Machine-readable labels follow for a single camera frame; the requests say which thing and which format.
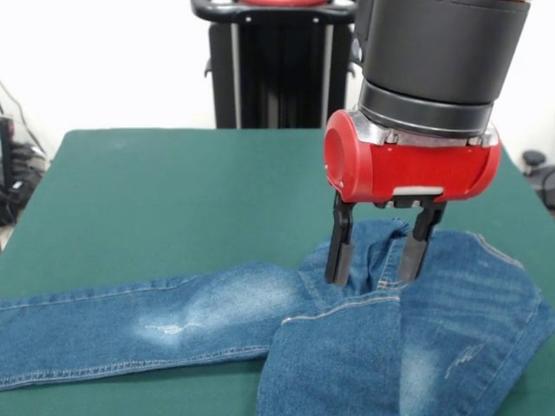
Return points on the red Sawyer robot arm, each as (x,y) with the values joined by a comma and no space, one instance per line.
(433,56)

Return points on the blue denim jeans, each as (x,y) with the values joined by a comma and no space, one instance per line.
(195,312)

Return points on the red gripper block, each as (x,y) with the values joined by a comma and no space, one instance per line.
(412,169)

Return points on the dark green table cloth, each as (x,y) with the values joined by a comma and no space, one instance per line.
(130,195)

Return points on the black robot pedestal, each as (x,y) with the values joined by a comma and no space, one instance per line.
(269,78)

